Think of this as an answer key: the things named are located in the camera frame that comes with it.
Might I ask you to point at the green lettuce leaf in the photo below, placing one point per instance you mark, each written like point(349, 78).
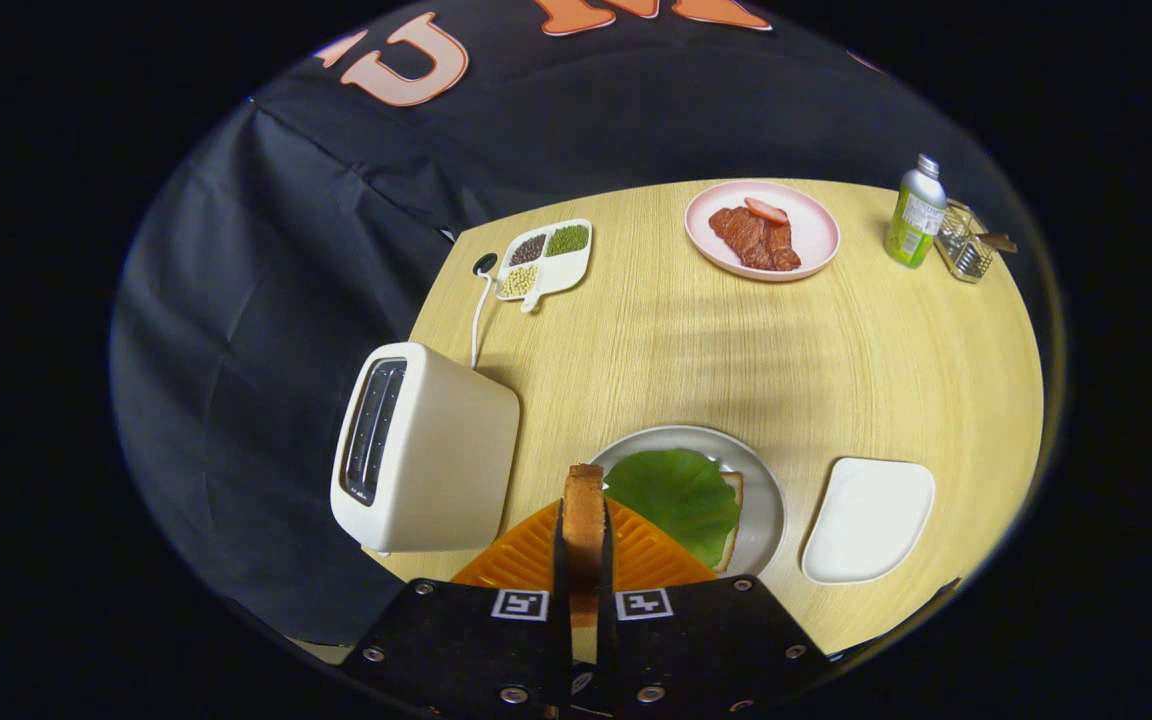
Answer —
point(676, 500)

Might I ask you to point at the red-brown meat piece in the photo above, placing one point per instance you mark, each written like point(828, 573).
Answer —
point(751, 240)

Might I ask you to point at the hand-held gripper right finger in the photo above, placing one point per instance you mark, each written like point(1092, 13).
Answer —
point(604, 565)

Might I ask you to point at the dark red beans pile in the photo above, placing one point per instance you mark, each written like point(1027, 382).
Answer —
point(528, 249)

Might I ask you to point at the round white plate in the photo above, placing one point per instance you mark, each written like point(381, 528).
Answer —
point(762, 500)

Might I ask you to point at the brown wooden sticks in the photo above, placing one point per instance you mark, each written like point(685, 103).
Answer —
point(998, 242)

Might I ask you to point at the white toaster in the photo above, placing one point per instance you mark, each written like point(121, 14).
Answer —
point(446, 450)

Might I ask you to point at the yellow beans pile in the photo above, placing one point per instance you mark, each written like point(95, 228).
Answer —
point(519, 281)

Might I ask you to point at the green label bottle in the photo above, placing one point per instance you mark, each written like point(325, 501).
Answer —
point(914, 220)

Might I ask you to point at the green beans pile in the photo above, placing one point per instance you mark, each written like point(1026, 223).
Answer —
point(568, 240)

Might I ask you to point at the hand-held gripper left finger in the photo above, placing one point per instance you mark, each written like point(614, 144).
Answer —
point(561, 600)

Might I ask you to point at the toasted bread slice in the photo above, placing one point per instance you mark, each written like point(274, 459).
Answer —
point(584, 530)

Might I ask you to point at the pink plate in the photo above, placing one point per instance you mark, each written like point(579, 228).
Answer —
point(816, 235)

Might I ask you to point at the bread slice with crust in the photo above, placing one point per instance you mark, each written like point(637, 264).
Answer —
point(734, 490)

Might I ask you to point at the white rounded square dish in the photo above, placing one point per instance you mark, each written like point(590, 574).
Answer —
point(866, 520)

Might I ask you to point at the clear glass holder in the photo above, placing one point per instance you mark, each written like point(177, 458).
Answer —
point(964, 250)

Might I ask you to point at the white divided dish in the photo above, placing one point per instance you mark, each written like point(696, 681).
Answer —
point(562, 273)

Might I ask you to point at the red sausage slice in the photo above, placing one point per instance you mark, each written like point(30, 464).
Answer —
point(766, 210)

